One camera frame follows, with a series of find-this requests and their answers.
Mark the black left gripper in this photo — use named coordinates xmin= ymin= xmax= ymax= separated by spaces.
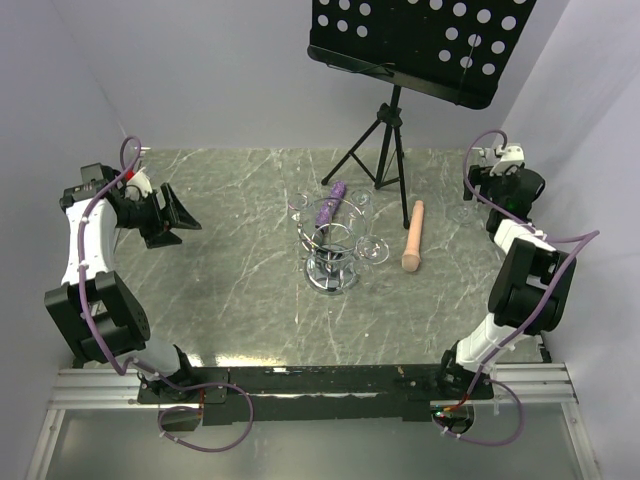
xmin=115 ymin=183 xmax=200 ymax=249

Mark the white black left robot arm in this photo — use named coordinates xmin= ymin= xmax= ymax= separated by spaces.
xmin=44 ymin=163 xmax=201 ymax=402

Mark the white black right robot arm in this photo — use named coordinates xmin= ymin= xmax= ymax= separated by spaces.
xmin=436 ymin=165 xmax=576 ymax=399

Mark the chrome wine glass rack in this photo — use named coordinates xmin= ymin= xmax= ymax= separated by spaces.
xmin=296 ymin=197 xmax=358 ymax=296

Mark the beige wooden rolling pin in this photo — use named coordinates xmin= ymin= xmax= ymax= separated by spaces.
xmin=401 ymin=200 xmax=425 ymax=273

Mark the black music stand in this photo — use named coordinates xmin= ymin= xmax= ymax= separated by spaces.
xmin=305 ymin=0 xmax=538 ymax=229

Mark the purple glitter microphone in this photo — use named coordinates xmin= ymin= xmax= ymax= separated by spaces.
xmin=314 ymin=181 xmax=347 ymax=228

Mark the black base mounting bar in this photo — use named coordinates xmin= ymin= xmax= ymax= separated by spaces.
xmin=137 ymin=364 xmax=462 ymax=426

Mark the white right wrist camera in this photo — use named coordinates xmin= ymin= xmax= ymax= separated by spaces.
xmin=490 ymin=144 xmax=525 ymax=176

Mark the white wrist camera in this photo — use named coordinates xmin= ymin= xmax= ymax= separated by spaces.
xmin=124 ymin=168 xmax=153 ymax=201
xmin=490 ymin=144 xmax=525 ymax=176

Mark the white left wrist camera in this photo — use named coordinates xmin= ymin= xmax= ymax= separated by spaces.
xmin=124 ymin=168 xmax=153 ymax=201

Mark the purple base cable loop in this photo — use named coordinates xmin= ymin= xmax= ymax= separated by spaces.
xmin=157 ymin=385 xmax=257 ymax=455

